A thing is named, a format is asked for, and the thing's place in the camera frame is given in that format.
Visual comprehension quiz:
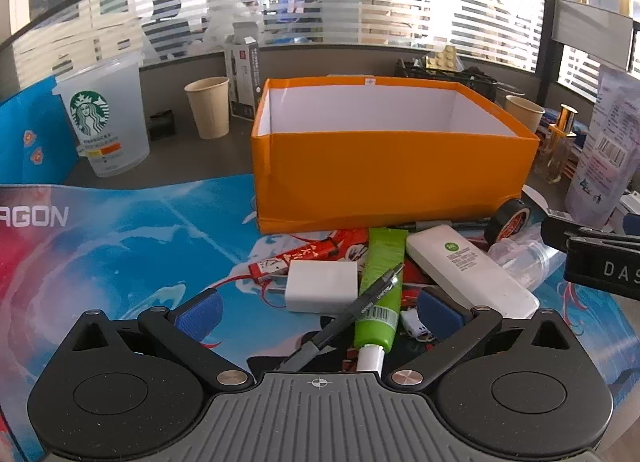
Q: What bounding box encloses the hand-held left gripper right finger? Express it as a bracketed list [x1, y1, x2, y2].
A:
[384, 286, 569, 389]

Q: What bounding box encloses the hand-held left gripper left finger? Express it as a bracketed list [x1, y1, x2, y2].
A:
[70, 289, 253, 392]

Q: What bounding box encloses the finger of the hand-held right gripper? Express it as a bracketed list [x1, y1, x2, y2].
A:
[541, 213, 640, 251]

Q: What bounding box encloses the green tube white cap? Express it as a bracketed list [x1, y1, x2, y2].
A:
[354, 227, 407, 373]

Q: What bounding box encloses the black pen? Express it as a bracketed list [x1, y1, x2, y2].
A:
[272, 263, 406, 373]

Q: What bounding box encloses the white charger plug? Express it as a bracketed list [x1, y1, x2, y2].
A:
[285, 261, 360, 315]

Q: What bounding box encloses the orange cardboard box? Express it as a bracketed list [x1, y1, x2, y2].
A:
[250, 76, 542, 234]

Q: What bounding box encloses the small white adapter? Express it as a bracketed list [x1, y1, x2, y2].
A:
[400, 309, 434, 343]

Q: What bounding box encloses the clear plastic bottle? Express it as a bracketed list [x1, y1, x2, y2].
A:
[487, 234, 566, 293]

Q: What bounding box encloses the white power bank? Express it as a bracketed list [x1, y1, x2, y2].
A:
[406, 224, 541, 319]

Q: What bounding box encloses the black tape roll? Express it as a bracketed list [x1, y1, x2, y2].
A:
[484, 199, 534, 245]

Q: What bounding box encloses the perfume bottle gold cap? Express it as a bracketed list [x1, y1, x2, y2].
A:
[542, 104, 581, 185]

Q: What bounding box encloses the blue printed desk mat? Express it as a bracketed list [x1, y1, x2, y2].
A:
[0, 174, 640, 462]

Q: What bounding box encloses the white printed pouch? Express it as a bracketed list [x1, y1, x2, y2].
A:
[565, 64, 640, 229]

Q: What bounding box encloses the red printed packet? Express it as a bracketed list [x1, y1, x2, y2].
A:
[248, 238, 346, 283]

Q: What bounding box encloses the beige paper cup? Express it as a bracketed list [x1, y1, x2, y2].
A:
[184, 76, 232, 141]
[504, 94, 546, 135]

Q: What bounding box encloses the black mesh desk organizer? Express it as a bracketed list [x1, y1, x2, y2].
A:
[395, 58, 502, 103]

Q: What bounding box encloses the translucent plastic cup green logo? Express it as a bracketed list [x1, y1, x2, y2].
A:
[52, 52, 151, 179]

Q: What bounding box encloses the small black clip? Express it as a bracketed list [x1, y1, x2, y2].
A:
[149, 110, 176, 141]

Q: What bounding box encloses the yellow pill blister pack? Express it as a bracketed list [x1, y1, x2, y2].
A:
[424, 46, 461, 71]

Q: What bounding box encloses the tall dark carton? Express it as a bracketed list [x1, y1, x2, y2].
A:
[223, 22, 262, 121]

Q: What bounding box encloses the blue paper bag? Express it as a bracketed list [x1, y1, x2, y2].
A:
[0, 74, 81, 187]

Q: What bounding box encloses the black office chair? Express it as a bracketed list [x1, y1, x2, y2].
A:
[142, 0, 194, 60]

